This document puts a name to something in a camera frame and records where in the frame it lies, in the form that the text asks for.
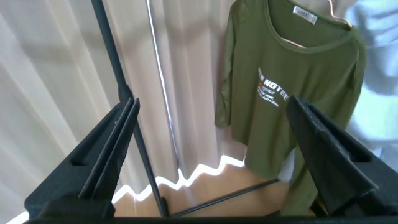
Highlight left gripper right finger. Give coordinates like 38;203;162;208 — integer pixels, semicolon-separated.
285;95;398;217

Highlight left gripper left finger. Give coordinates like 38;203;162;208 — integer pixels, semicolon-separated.
24;96;141;218

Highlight pale grey shorts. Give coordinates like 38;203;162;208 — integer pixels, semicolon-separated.
277;0;398;185

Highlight green shirt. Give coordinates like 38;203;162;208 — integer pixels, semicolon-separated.
214;0;368;217

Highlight pink clothes hanger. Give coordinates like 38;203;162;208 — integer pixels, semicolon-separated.
280;0;354;49

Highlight black clothes rack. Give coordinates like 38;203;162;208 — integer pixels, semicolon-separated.
90;0;281;218

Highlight beige curtain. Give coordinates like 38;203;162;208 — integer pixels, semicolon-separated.
0;0;358;218

